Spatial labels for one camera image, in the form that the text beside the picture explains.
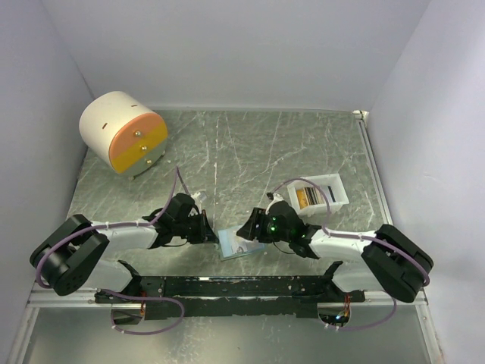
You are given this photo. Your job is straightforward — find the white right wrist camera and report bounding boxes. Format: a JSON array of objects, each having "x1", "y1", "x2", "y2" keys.
[{"x1": 266, "y1": 192, "x2": 285, "y2": 205}]

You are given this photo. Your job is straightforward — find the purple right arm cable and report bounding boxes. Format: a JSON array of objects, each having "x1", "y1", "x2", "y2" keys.
[{"x1": 271, "y1": 178, "x2": 431, "y2": 287}]

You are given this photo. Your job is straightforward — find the white plastic card tray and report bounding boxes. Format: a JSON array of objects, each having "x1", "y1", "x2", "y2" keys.
[{"x1": 287, "y1": 174, "x2": 349, "y2": 217}]

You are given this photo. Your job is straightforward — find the stack of cards in tray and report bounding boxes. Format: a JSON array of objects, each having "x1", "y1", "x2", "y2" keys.
[{"x1": 296, "y1": 186, "x2": 336, "y2": 209}]

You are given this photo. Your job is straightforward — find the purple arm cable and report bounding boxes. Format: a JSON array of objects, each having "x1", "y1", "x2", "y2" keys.
[
  {"x1": 271, "y1": 178, "x2": 431, "y2": 287},
  {"x1": 35, "y1": 166, "x2": 190, "y2": 289}
]

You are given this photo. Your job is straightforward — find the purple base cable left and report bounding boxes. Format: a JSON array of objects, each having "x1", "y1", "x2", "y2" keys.
[{"x1": 96, "y1": 287, "x2": 186, "y2": 336}]

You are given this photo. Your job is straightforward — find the green card holder wallet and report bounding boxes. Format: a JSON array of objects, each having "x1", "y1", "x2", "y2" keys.
[{"x1": 217, "y1": 225, "x2": 265, "y2": 261}]

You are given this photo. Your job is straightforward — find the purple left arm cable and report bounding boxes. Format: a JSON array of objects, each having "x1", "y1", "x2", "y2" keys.
[{"x1": 35, "y1": 166, "x2": 190, "y2": 289}]

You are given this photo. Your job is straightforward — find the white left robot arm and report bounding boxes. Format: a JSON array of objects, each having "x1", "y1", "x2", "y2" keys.
[{"x1": 30, "y1": 193, "x2": 218, "y2": 303}]

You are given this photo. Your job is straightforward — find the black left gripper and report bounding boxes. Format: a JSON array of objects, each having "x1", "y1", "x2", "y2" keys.
[{"x1": 174, "y1": 209, "x2": 219, "y2": 244}]

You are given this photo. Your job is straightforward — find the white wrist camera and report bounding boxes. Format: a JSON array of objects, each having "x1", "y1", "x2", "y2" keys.
[
  {"x1": 266, "y1": 192, "x2": 285, "y2": 205},
  {"x1": 191, "y1": 191, "x2": 208, "y2": 209}
]

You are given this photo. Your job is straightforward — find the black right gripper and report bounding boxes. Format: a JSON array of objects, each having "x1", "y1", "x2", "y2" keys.
[{"x1": 236, "y1": 208, "x2": 291, "y2": 243}]

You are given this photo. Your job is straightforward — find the round white drawer cabinet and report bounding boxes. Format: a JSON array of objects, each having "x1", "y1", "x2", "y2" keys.
[{"x1": 79, "y1": 91, "x2": 168, "y2": 177}]

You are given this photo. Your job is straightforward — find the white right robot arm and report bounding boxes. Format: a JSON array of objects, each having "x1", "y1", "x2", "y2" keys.
[{"x1": 236, "y1": 201, "x2": 433, "y2": 303}]

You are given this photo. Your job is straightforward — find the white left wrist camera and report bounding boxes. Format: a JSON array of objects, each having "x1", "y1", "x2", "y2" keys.
[{"x1": 191, "y1": 191, "x2": 208, "y2": 209}]

